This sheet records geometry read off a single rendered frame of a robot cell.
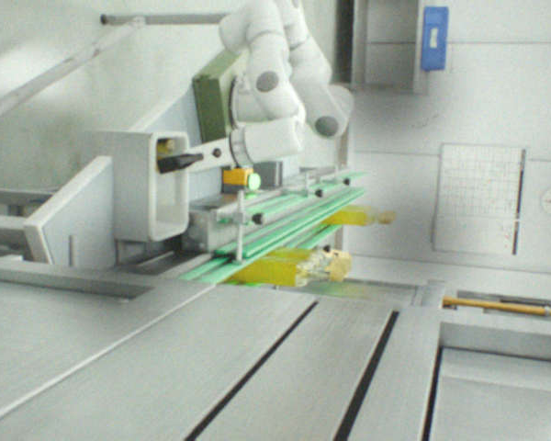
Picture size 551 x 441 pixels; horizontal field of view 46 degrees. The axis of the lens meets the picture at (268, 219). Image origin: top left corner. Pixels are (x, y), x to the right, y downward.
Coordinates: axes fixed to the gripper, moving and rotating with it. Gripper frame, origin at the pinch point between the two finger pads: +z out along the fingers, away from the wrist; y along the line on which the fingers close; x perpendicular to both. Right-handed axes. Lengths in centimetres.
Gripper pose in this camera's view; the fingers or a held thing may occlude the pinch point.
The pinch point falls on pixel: (171, 163)
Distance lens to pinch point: 137.7
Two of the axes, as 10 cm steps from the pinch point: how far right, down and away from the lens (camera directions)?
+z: -9.3, 1.8, 3.3
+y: 3.0, -1.6, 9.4
